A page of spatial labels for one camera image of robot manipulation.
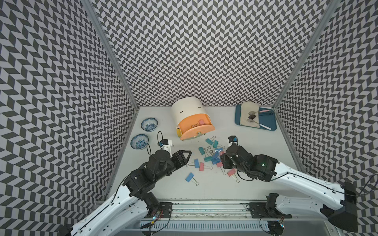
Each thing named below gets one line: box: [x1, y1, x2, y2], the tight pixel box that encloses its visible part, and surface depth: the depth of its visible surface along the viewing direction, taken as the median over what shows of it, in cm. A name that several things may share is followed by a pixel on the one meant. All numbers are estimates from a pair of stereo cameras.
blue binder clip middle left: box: [188, 158, 200, 169], surface depth 92 cm
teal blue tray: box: [234, 104, 278, 131], surface depth 111 cm
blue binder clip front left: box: [185, 172, 200, 186], surface depth 85 cm
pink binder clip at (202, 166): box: [199, 161, 213, 172], surface depth 90 cm
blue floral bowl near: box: [130, 133, 150, 151], surface depth 98 cm
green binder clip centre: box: [203, 155, 213, 163], surface depth 93 cm
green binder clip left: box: [197, 146, 212, 156], surface depth 97 cm
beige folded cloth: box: [239, 101, 260, 128], surface depth 114 cm
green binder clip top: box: [205, 135, 217, 146], surface depth 102 cm
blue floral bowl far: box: [140, 117, 158, 132], surface depth 107 cm
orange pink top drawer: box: [178, 113, 216, 141], surface depth 84 cm
